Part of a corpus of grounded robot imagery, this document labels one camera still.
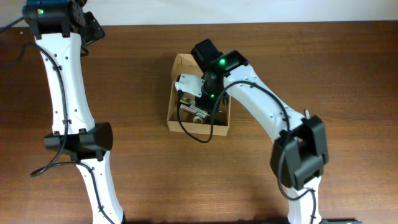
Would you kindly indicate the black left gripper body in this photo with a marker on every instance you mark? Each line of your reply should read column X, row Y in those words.
column 94, row 32

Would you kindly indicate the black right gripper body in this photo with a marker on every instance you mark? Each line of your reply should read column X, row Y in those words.
column 209, row 93

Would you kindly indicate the clear yellow tape roll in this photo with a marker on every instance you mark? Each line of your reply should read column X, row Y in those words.
column 192, row 118

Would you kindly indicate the yellow highlighter marker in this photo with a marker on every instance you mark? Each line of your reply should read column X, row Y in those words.
column 187, row 101

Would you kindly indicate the black whiteboard marker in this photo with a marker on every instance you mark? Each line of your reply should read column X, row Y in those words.
column 194, row 110

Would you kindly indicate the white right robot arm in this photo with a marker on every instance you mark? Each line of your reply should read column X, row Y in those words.
column 300, row 150

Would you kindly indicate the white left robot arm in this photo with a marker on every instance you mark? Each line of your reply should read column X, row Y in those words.
column 62, row 30

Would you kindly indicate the open cardboard box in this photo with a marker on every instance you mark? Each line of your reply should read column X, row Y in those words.
column 184, row 63

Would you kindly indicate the black Sharpie marker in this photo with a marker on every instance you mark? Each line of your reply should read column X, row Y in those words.
column 307, row 113

